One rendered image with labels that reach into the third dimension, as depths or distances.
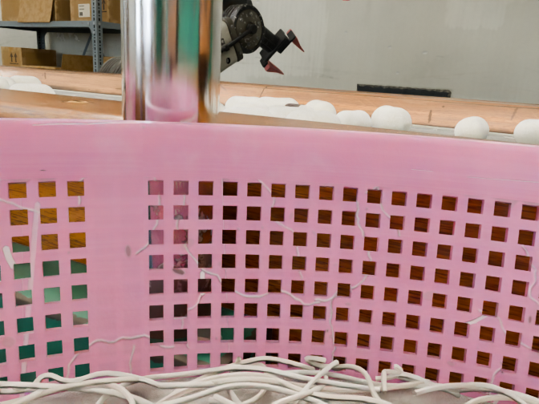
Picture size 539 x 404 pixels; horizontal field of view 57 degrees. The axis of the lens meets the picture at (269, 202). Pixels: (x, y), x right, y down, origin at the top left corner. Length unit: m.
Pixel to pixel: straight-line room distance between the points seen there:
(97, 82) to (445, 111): 0.44
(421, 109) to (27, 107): 0.37
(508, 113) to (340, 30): 2.13
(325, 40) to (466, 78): 0.71
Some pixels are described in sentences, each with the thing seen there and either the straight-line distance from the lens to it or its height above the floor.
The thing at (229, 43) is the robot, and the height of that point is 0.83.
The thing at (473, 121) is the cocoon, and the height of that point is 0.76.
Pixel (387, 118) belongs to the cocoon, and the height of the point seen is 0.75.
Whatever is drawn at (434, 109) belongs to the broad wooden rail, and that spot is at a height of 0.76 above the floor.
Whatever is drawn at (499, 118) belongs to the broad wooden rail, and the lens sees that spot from 0.48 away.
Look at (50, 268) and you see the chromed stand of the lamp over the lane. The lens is 0.18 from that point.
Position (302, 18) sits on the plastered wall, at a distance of 2.69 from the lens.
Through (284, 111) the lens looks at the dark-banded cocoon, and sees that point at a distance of 0.30.
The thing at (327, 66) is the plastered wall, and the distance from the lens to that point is 2.60.
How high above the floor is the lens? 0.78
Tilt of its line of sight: 15 degrees down
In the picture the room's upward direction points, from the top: 3 degrees clockwise
